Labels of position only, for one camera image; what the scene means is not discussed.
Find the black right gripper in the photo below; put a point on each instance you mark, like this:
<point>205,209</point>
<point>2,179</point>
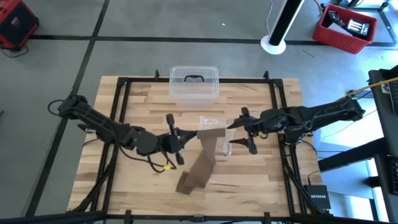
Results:
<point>256,123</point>

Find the tan elastic bandage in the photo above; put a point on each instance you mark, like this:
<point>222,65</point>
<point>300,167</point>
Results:
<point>205,161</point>

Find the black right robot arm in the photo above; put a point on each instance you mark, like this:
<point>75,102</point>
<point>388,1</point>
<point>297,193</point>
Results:
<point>311,115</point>

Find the black Netgear network switch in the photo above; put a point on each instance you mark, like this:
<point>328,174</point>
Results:
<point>317,197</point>

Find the red plastic crate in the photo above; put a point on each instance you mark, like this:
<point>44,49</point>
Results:
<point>335,39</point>

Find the clear plastic storage box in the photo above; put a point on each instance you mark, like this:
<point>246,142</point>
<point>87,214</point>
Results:
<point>192,103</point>

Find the silver black device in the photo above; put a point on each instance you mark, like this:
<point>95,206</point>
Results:
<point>358,28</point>

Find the clear plastic bag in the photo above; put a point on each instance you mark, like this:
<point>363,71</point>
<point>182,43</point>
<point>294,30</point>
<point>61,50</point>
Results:
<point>214,122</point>

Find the black metal table frame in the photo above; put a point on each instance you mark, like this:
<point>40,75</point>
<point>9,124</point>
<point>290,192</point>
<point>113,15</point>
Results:
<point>239,81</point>

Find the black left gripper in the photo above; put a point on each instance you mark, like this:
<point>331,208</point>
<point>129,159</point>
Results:
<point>169,143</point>

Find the small black device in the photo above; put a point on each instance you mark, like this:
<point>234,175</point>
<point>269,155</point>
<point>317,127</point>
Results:
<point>333,17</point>

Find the red tool case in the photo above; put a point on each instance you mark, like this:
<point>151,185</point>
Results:
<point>17,23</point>

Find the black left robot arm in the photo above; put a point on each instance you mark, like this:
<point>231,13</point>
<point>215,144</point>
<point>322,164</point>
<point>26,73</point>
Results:
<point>102,124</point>

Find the black white pole stand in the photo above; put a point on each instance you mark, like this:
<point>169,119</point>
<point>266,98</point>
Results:
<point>281,25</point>

